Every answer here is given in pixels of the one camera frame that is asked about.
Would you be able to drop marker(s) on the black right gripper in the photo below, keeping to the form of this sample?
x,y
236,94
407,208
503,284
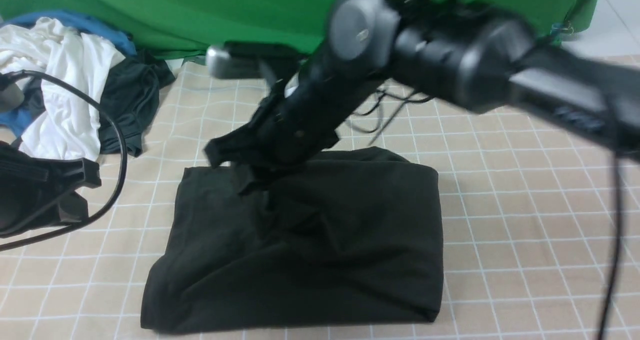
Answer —
x,y
285,131

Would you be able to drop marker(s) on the dark green crumpled shirt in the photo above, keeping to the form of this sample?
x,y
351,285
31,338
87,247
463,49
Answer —
x,y
131,97

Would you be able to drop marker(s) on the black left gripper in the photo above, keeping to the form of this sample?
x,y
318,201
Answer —
x,y
42,193

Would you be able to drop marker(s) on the green backdrop cloth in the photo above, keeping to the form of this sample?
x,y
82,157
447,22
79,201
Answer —
x,y
179,28

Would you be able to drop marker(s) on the blue binder clip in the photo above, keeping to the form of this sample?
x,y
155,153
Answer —
x,y
560,29

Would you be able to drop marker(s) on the white crumpled shirt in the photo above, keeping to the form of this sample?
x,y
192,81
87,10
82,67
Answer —
x,y
68,129

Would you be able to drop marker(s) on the beige checkered tablecloth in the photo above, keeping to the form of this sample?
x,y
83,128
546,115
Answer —
x,y
526,220

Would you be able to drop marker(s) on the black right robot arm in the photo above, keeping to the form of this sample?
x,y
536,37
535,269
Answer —
x,y
474,56

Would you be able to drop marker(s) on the blue crumpled garment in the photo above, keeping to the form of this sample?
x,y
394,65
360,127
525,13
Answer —
x,y
83,24

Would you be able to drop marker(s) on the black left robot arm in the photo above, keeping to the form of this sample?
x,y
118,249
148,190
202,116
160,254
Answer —
x,y
41,192

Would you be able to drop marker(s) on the dark gray long-sleeve shirt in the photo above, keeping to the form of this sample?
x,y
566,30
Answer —
x,y
353,238

